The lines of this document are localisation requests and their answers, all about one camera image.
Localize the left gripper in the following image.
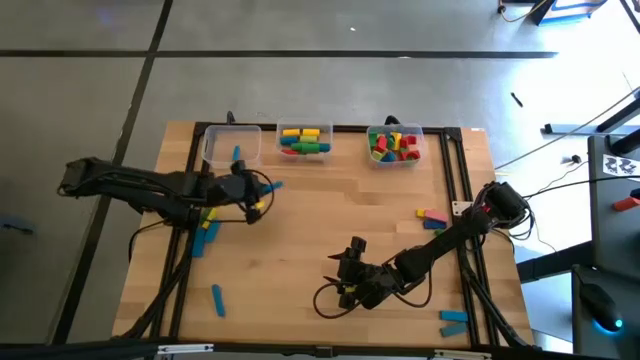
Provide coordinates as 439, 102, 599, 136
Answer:
208, 159, 272, 225

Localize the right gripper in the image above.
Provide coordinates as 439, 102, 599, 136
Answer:
321, 237, 399, 311

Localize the clear plastic bin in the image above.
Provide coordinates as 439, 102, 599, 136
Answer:
201, 123, 264, 170
365, 123, 427, 169
275, 120, 335, 164

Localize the silver aluminium extrusion piece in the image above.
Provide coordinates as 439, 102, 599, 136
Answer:
434, 349, 494, 360
156, 343, 214, 356

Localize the black desk leg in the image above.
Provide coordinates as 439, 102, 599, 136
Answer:
594, 97, 640, 157
516, 239, 594, 284

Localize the black computer mouse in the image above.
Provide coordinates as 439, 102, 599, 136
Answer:
578, 281, 625, 334

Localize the orange-red object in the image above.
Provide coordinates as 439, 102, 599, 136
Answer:
612, 195, 640, 213

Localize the printed paper sheet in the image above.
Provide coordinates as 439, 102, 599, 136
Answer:
602, 152, 640, 177

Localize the blue sign stand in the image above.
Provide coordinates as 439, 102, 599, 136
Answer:
528, 0, 610, 27

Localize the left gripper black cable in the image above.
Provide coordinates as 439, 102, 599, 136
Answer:
243, 168, 276, 225

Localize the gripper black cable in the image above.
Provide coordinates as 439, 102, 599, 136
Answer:
312, 281, 354, 320
243, 168, 276, 225

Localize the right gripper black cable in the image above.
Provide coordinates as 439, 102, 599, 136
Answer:
312, 281, 354, 320

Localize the black aluminium table frame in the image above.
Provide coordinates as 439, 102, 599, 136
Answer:
112, 121, 539, 351

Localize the grey floor cable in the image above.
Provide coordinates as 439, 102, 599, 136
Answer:
493, 87, 640, 172

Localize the yellow power cable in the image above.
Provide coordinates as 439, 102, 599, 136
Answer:
498, 0, 549, 25

